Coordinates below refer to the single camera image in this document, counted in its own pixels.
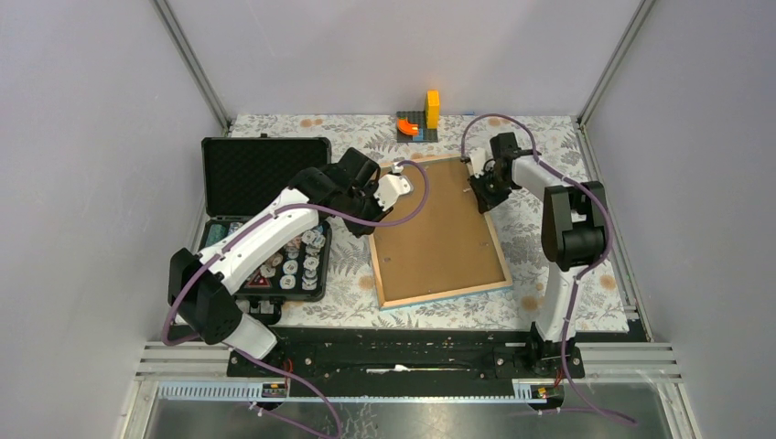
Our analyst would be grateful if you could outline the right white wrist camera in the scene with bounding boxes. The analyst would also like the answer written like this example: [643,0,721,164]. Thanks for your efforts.
[461,148,490,178]

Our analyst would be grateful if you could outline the black mounting base rail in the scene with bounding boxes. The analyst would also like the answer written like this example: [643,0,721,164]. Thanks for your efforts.
[166,317,648,399]

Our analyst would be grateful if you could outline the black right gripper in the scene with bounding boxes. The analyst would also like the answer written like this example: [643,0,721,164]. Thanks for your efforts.
[467,167,512,214]

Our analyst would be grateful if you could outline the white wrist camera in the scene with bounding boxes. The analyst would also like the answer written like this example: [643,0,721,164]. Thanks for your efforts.
[461,148,490,178]
[373,163,414,211]

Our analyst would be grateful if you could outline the brown frame backing board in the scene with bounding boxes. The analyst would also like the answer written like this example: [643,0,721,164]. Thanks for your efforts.
[372,158,508,303]

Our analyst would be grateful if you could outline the yellow toy block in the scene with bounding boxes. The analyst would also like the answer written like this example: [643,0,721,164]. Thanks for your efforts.
[425,90,441,130]

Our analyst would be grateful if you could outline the orange curved toy block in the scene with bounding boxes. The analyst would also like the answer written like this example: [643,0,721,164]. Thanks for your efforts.
[396,117,420,137]

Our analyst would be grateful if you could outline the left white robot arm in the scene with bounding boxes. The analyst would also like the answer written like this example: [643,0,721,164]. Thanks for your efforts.
[165,148,387,376]

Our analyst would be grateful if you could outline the white slotted cable duct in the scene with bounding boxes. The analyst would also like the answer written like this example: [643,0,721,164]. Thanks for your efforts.
[157,379,546,404]

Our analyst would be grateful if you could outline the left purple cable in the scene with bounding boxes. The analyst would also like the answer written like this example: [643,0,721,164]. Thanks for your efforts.
[161,159,432,439]

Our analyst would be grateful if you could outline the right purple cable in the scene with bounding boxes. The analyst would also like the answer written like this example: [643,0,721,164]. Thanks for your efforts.
[460,113,638,428]

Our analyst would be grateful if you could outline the grey toy baseplate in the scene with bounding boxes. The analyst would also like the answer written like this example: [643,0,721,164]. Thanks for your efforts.
[395,111,438,143]

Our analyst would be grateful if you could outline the purple cable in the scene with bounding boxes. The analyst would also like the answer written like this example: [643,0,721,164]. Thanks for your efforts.
[161,159,432,439]
[460,113,638,428]

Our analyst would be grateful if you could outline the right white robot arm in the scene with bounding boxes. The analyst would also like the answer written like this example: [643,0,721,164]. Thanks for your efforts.
[462,133,611,377]

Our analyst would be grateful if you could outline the black poker chip case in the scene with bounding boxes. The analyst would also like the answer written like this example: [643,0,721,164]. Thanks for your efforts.
[197,135,332,306]

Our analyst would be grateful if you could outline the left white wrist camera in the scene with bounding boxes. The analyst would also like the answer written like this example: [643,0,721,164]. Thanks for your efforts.
[373,163,414,211]

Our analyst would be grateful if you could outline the blue wooden picture frame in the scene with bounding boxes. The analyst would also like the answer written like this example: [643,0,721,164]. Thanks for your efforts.
[363,152,514,313]

